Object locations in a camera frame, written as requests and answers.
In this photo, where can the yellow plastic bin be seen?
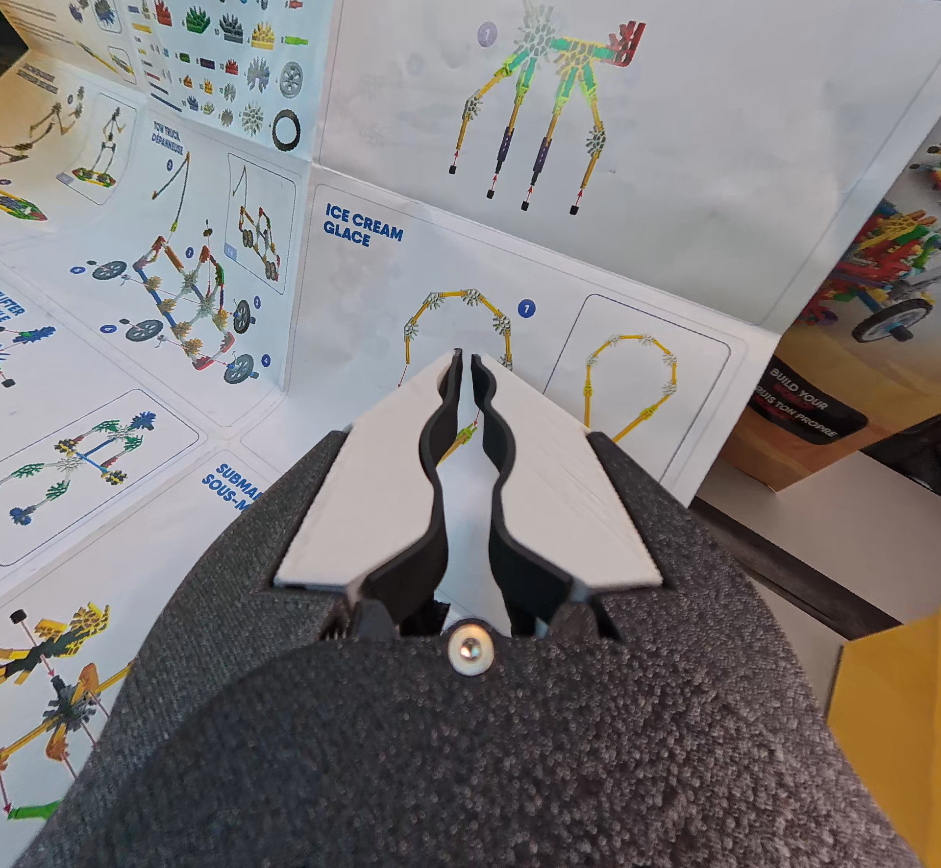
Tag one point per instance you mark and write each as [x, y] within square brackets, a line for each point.
[897, 751]

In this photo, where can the printed instruction sheet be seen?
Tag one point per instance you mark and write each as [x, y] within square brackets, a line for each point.
[662, 148]

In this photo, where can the black object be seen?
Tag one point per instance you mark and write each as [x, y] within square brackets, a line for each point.
[912, 457]

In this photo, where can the grey desk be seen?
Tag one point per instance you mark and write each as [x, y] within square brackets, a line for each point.
[838, 538]

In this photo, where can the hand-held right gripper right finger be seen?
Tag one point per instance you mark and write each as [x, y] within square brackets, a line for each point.
[574, 508]

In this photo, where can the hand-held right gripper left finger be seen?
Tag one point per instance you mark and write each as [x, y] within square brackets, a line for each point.
[368, 508]

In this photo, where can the toy set cardboard box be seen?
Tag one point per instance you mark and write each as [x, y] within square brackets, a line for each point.
[838, 369]

